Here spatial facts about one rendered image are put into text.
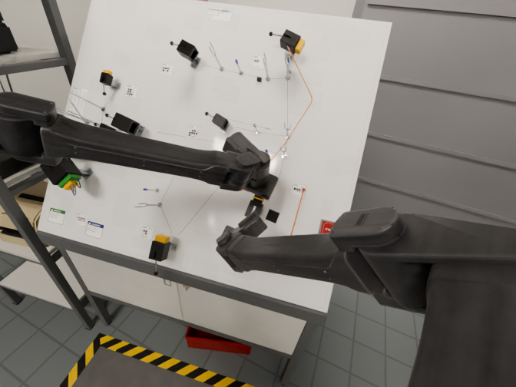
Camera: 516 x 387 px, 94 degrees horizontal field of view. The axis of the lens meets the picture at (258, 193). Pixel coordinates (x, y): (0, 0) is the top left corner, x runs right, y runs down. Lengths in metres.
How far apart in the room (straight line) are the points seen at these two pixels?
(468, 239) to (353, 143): 0.71
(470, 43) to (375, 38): 1.36
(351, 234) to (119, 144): 0.41
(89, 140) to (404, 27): 2.14
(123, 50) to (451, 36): 2.02
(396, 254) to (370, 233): 0.03
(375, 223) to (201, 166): 0.35
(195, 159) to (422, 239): 0.40
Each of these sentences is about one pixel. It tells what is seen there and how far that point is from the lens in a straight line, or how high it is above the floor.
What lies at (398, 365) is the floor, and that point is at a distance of 2.03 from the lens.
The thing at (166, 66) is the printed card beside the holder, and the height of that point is 1.47.
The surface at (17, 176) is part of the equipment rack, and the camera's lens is 1.34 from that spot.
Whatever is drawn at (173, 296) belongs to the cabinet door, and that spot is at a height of 0.61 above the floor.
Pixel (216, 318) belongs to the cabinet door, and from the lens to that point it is 1.25.
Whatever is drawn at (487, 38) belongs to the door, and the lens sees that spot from 2.39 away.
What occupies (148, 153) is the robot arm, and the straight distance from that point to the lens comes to 0.49.
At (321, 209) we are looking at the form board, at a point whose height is 1.14.
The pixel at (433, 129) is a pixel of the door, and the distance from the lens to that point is 2.45.
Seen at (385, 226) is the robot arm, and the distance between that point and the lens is 0.24.
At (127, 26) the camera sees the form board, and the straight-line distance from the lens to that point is 1.29.
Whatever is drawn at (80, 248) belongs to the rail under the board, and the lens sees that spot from 1.22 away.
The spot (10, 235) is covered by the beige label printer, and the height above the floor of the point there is 0.74.
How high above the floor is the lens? 1.66
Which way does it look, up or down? 36 degrees down
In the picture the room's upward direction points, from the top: 7 degrees clockwise
